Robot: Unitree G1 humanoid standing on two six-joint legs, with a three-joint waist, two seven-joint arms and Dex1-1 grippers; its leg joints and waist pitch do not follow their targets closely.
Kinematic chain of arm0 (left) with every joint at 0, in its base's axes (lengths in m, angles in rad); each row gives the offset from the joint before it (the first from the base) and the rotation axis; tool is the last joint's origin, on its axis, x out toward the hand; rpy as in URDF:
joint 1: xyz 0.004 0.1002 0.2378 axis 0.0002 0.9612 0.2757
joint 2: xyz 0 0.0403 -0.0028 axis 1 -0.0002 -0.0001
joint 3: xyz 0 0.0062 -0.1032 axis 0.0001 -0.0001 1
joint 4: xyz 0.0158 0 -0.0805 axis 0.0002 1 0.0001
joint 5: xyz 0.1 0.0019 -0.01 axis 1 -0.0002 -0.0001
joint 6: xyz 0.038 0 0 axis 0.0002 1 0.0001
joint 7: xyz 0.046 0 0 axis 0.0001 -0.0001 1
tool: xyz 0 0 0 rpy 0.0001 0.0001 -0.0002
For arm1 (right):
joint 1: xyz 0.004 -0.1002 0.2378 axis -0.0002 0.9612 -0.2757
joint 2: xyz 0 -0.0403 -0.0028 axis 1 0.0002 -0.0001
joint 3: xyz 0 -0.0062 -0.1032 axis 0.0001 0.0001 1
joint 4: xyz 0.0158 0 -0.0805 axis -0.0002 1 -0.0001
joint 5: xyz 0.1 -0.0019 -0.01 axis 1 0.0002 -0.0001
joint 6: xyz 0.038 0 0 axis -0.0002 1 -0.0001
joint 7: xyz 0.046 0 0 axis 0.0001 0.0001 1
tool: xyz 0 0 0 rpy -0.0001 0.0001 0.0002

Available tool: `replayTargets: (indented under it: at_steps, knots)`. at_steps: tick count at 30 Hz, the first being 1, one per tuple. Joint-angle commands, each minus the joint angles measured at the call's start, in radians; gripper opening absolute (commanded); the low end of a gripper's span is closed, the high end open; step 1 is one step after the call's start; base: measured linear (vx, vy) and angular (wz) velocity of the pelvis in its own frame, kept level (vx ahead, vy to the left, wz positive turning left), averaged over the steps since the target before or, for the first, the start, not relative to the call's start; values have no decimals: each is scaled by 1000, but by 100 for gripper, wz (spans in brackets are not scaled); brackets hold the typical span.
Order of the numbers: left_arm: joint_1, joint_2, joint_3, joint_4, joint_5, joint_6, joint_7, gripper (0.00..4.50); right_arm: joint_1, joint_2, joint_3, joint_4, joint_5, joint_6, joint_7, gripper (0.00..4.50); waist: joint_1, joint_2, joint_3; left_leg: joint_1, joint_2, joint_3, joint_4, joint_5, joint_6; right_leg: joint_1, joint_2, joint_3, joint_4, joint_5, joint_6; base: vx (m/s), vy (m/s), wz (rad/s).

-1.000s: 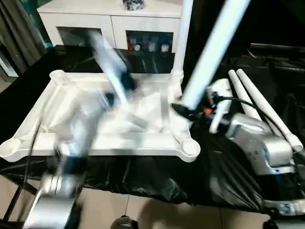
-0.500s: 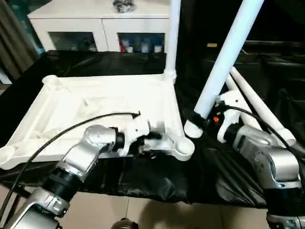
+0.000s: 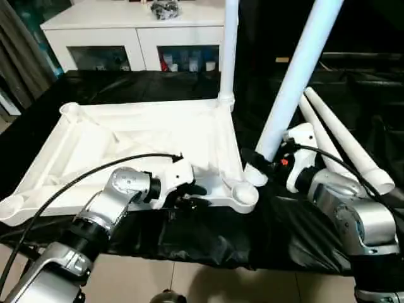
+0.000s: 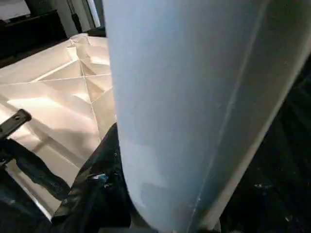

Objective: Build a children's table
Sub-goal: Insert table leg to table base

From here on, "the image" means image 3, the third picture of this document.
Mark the white plastic table leg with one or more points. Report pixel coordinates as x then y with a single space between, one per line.
341 132
328 145
228 47
296 79

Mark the white plastic table top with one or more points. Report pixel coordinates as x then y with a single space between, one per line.
126 132

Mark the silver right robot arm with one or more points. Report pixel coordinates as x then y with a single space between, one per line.
356 217

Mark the black work mat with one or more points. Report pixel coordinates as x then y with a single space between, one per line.
205 240

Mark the dark robot body part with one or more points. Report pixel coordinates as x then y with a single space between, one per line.
168 297

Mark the red bottle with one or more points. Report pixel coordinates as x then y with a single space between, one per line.
164 63

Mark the white cabinet with glass doors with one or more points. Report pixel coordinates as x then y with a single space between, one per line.
110 31

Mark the beige curtain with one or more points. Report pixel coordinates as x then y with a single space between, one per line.
22 57

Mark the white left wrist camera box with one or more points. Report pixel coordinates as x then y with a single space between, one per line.
176 176

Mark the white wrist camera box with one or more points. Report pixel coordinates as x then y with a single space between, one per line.
176 176
301 148

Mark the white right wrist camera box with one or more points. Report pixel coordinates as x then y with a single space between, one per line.
301 148

